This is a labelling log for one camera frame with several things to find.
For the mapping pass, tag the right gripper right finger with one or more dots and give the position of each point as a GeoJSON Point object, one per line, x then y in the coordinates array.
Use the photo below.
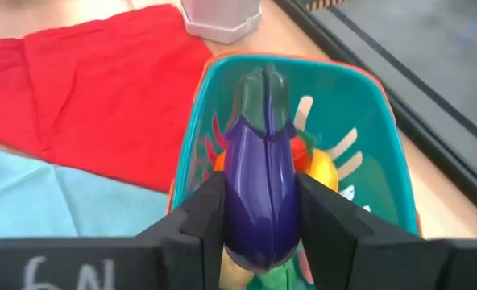
{"type": "Point", "coordinates": [335, 241]}

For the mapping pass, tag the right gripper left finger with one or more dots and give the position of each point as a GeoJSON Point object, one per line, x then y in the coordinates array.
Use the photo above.
{"type": "Point", "coordinates": [198, 225]}

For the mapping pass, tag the pink toy apple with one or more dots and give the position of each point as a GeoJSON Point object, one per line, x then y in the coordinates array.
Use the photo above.
{"type": "Point", "coordinates": [306, 268]}

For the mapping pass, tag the tan toy potato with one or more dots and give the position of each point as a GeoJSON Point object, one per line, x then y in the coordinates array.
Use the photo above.
{"type": "Point", "coordinates": [232, 278]}

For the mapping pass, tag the yellow toy lemon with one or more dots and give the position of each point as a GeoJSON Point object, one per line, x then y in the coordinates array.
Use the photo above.
{"type": "Point", "coordinates": [323, 169]}

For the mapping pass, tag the purple toy eggplant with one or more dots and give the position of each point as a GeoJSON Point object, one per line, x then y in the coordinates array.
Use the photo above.
{"type": "Point", "coordinates": [262, 181]}

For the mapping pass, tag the small red toy strawberry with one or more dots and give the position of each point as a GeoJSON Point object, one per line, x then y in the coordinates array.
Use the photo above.
{"type": "Point", "coordinates": [299, 155]}

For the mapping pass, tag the light blue cloth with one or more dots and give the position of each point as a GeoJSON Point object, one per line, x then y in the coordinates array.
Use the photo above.
{"type": "Point", "coordinates": [61, 201]}

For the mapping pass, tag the teal basket with orange rim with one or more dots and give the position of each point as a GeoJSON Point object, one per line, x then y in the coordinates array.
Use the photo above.
{"type": "Point", "coordinates": [355, 100]}

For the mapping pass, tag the red cloth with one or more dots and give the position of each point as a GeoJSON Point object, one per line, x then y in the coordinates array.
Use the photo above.
{"type": "Point", "coordinates": [101, 100]}

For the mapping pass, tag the white hexagonal plant pot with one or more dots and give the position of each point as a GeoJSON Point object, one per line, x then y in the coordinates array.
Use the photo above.
{"type": "Point", "coordinates": [222, 20]}

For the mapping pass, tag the black hazard-striped floor mat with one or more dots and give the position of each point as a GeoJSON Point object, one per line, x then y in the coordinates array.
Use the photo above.
{"type": "Point", "coordinates": [323, 3]}

